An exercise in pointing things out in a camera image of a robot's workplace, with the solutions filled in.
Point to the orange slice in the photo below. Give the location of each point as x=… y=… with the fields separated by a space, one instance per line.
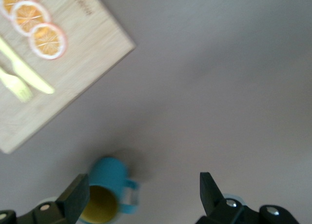
x=29 y=17
x=48 y=41
x=9 y=2

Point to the teal cup with yellow inside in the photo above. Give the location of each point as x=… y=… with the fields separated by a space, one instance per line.
x=109 y=172

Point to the yellow plastic knife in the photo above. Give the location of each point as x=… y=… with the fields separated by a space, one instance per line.
x=26 y=75

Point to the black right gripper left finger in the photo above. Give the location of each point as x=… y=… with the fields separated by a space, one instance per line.
x=73 y=197

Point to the yellow plastic fork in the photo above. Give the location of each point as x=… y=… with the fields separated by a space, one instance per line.
x=14 y=85

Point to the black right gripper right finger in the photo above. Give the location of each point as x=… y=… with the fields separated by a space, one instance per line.
x=212 y=197

